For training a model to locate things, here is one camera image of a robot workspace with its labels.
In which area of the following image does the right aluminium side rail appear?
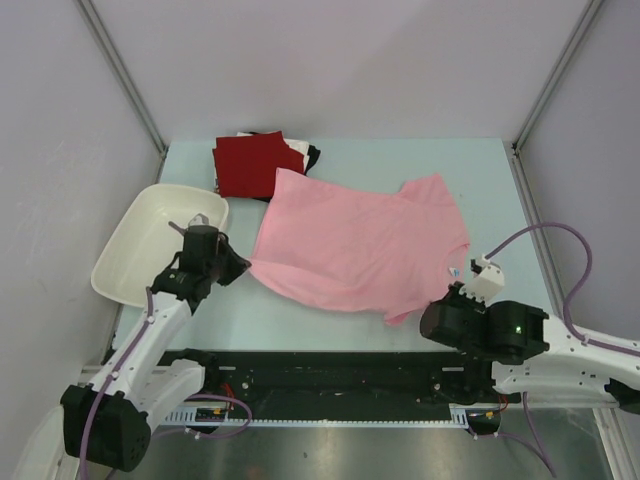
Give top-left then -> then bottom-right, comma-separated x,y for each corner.
505,142 -> 565,318

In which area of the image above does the aluminium frame post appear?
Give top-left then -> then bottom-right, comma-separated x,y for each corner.
511,0 -> 609,155
73,0 -> 168,159

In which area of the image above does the left aluminium frame post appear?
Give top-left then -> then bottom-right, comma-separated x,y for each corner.
73,0 -> 168,159

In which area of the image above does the folded red t shirt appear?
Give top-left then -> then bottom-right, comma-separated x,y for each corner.
212,131 -> 308,201

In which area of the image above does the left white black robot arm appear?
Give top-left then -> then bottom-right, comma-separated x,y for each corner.
60,224 -> 251,479

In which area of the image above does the white slotted cable duct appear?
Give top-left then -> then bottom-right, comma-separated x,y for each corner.
164,403 -> 471,429

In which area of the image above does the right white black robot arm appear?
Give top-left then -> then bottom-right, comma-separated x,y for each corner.
420,282 -> 639,415

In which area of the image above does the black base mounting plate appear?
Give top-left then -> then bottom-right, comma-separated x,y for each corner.
102,349 -> 524,419

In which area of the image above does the pink t shirt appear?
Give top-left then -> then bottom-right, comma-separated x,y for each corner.
250,169 -> 471,325

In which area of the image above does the right aluminium frame post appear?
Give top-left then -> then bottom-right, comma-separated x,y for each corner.
511,0 -> 609,155

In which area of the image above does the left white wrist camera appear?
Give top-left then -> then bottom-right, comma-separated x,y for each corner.
187,213 -> 211,230

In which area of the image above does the white plastic bin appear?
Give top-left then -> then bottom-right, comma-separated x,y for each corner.
91,184 -> 229,308

